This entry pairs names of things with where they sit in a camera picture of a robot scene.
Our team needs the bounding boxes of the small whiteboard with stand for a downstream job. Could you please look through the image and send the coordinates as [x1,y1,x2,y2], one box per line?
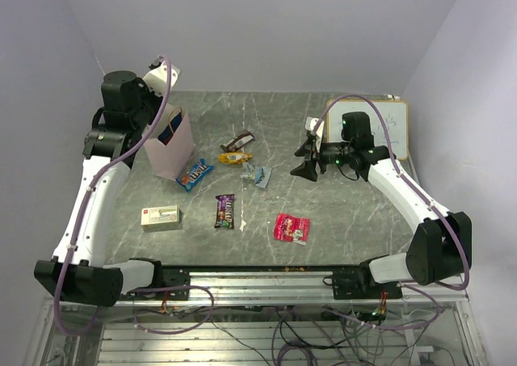
[324,99,409,160]

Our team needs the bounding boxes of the yellow M&Ms packet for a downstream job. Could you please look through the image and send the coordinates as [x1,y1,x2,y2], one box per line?
[218,152,252,165]

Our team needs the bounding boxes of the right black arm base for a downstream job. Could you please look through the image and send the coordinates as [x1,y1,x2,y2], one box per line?
[322,266,402,301]

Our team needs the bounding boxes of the purple M&Ms packet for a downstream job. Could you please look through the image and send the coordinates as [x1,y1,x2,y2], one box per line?
[214,194,234,229]

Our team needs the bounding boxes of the red candy packet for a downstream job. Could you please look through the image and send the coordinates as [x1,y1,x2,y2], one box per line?
[274,213,310,246]

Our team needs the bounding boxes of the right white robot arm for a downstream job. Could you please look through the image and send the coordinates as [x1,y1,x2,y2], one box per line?
[291,111,472,298]

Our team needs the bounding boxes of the white cardboard box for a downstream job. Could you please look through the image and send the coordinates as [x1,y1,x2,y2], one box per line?
[141,205,181,232]

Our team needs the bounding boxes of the loose floor cables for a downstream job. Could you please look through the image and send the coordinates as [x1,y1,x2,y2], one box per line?
[132,301,405,366]

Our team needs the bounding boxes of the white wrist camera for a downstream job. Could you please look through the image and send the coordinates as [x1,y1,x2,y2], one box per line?
[305,117,325,138]
[143,62,181,97]

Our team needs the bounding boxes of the blue M&Ms packet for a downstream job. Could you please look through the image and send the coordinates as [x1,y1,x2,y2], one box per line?
[175,158,214,192]

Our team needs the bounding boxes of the blue Burts chips bag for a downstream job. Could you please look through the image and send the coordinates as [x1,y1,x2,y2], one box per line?
[158,112,183,145]

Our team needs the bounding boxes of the light blue snack wrapper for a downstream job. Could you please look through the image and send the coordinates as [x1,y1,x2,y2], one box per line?
[241,162,272,189]

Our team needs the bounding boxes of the aluminium frame rail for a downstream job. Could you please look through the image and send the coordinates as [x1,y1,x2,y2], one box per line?
[62,267,469,306]

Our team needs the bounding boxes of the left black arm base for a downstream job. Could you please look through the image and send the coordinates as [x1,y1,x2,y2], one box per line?
[119,266,191,301]

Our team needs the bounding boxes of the purple cable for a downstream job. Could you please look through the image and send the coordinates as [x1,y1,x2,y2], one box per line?
[52,53,216,337]
[310,94,472,333]

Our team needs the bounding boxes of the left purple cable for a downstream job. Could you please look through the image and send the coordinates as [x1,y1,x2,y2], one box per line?
[52,53,216,337]

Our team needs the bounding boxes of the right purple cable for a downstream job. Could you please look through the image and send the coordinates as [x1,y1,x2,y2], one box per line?
[310,94,472,333]

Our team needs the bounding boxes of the pink paper bag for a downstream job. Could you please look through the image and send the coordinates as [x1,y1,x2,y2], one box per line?
[144,104,194,180]

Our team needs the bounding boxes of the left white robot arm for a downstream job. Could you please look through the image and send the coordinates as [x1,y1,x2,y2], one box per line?
[34,63,179,307]

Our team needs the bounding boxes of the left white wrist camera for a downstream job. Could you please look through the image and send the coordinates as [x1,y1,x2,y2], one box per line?
[143,62,181,97]

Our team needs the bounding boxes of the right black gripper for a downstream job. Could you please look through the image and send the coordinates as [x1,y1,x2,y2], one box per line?
[290,135,354,181]

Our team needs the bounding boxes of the brown chocolate bar wrapper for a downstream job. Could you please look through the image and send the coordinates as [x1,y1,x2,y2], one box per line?
[220,130,255,153]

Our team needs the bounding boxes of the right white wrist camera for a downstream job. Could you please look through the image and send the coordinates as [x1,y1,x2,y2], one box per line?
[305,117,325,138]

